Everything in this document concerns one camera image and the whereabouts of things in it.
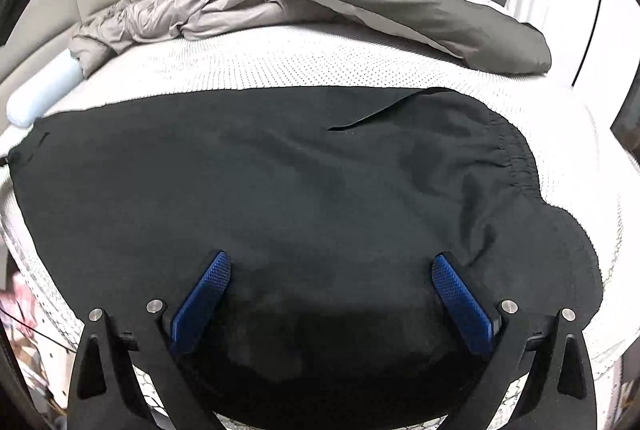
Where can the pink cloth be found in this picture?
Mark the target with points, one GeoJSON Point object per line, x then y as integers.
{"type": "Point", "coordinates": [15, 292]}

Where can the black pants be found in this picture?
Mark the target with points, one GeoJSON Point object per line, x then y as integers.
{"type": "Point", "coordinates": [300, 185]}

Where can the dark grey duvet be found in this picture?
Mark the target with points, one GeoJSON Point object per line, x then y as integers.
{"type": "Point", "coordinates": [390, 5]}

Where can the dark framed panel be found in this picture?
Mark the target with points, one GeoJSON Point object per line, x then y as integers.
{"type": "Point", "coordinates": [627, 115]}

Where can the light blue bolster pillow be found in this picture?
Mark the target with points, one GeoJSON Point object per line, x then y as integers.
{"type": "Point", "coordinates": [40, 92]}

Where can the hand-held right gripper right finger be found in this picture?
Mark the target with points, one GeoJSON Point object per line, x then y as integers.
{"type": "Point", "coordinates": [462, 300]}

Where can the grey-beige crumpled blanket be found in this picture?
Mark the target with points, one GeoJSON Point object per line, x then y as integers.
{"type": "Point", "coordinates": [215, 7]}

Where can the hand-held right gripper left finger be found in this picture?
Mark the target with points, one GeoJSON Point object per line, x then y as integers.
{"type": "Point", "coordinates": [200, 295]}

